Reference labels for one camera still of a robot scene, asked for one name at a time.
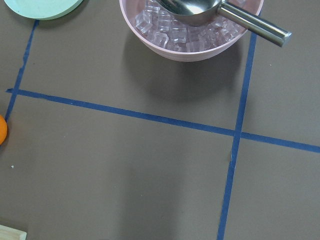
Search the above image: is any pink bowl with ice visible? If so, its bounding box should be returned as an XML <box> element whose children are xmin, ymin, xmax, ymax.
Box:
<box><xmin>118</xmin><ymin>0</ymin><xmax>265</xmax><ymax>63</ymax></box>

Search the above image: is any metal ice scoop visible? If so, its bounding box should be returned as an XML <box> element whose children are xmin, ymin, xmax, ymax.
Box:
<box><xmin>158</xmin><ymin>0</ymin><xmax>292</xmax><ymax>47</ymax></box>

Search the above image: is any light green plate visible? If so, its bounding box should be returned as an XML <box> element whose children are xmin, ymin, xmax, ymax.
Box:
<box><xmin>4</xmin><ymin>0</ymin><xmax>83</xmax><ymax>20</ymax></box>

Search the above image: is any wooden cutting board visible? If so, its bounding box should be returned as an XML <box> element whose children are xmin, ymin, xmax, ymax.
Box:
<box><xmin>0</xmin><ymin>225</ymin><xmax>27</xmax><ymax>240</ymax></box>

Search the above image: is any orange fruit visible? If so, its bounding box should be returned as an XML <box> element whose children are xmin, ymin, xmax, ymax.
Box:
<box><xmin>0</xmin><ymin>115</ymin><xmax>8</xmax><ymax>145</ymax></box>

